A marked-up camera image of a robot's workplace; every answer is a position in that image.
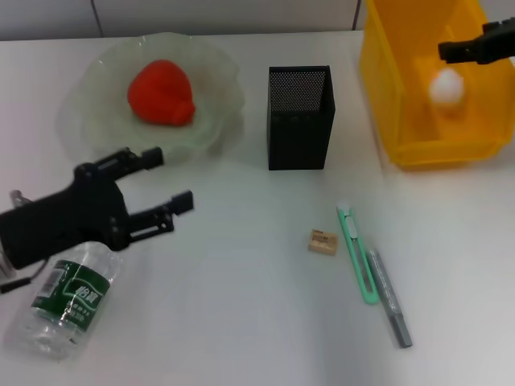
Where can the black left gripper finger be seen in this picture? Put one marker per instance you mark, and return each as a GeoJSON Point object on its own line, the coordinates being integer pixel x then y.
{"type": "Point", "coordinates": [161, 213]}
{"type": "Point", "coordinates": [137, 158]}

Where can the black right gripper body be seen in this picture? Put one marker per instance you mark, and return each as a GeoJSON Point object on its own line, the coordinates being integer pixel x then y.
{"type": "Point", "coordinates": [501, 44]}

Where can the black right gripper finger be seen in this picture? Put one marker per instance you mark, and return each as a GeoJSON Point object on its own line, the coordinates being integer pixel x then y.
{"type": "Point", "coordinates": [501, 25]}
{"type": "Point", "coordinates": [460, 51]}

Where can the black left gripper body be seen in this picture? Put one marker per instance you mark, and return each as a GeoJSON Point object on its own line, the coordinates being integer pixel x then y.
{"type": "Point", "coordinates": [68, 217]}

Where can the white paper ball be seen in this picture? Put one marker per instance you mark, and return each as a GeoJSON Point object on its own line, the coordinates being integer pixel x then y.
{"type": "Point", "coordinates": [446, 88]}

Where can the red-orange fruit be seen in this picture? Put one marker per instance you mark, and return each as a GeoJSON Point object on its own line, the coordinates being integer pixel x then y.
{"type": "Point", "coordinates": [161, 92]}

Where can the clear water bottle green label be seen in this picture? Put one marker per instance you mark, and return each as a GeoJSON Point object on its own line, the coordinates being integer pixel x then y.
{"type": "Point", "coordinates": [72, 297]}

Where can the beige eraser block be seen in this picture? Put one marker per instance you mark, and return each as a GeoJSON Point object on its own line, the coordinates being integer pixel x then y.
{"type": "Point", "coordinates": [324, 242]}

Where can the green utility knife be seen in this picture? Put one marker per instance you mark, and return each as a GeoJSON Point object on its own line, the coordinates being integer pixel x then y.
{"type": "Point", "coordinates": [356, 249]}

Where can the grey marker pen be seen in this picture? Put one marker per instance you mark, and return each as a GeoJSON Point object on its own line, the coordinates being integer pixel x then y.
{"type": "Point", "coordinates": [388, 293]}

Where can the translucent wavy fruit plate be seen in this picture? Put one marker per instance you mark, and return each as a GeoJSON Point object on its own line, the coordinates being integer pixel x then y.
{"type": "Point", "coordinates": [217, 80]}

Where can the black mesh pen holder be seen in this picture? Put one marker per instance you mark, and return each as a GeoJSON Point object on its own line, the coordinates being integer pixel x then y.
{"type": "Point", "coordinates": [297, 132]}

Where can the yellow plastic bin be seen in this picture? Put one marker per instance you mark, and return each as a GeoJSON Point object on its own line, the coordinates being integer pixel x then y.
{"type": "Point", "coordinates": [386, 80]}

